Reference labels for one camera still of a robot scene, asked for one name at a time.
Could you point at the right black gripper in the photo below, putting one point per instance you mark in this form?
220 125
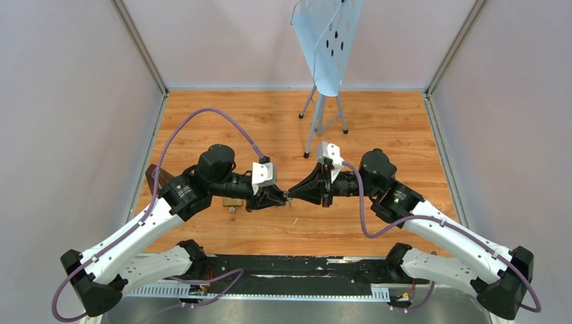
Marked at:
313 196

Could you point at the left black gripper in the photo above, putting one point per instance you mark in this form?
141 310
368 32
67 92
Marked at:
267 197

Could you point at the large brass padlock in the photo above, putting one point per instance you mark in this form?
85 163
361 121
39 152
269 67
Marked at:
232 202

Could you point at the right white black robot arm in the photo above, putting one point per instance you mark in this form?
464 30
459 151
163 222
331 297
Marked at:
498 277

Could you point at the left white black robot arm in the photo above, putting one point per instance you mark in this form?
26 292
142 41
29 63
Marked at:
103 274

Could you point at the light blue music stand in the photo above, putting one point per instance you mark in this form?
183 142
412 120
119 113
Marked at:
325 31

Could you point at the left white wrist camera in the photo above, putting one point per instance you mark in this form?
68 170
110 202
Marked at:
263 175

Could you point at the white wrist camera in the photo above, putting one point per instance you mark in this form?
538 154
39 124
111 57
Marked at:
329 154
263 175

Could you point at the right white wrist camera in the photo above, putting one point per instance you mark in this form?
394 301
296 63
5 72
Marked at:
329 154

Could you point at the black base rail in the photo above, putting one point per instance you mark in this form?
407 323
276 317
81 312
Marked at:
356 269

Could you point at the white slotted cable duct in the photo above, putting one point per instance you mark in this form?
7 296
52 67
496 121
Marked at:
278 288

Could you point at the aluminium frame post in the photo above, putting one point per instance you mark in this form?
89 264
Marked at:
130 26

